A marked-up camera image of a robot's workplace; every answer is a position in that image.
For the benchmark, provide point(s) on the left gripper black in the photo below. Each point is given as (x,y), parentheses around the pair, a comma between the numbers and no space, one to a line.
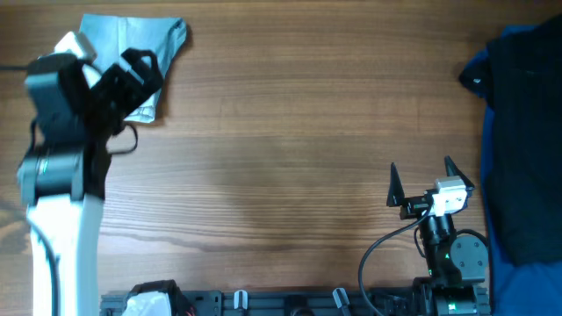
(152,75)

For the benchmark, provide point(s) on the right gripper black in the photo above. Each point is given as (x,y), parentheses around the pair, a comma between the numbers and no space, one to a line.
(412,205)

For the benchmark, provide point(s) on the light blue denim shorts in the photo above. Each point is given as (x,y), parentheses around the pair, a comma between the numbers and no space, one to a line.
(112,35)

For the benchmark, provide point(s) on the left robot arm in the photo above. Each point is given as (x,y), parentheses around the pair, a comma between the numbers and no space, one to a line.
(62,179)

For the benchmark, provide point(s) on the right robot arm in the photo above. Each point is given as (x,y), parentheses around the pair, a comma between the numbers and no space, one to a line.
(456,259)

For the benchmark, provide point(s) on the black garment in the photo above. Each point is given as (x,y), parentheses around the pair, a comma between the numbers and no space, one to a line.
(519,76)

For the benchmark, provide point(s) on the dark blue garment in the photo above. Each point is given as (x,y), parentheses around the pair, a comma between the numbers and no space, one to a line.
(529,289)

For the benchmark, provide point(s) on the right white rail clip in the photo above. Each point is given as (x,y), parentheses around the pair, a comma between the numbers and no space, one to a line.
(342,301)

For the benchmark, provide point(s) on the white rail clip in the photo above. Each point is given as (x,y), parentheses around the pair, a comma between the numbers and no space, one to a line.
(342,301)
(241,300)

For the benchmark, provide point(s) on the left white rail clip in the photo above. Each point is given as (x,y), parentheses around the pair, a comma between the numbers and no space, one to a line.
(241,300)

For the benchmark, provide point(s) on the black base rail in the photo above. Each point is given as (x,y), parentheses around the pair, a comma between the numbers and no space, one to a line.
(307,303)

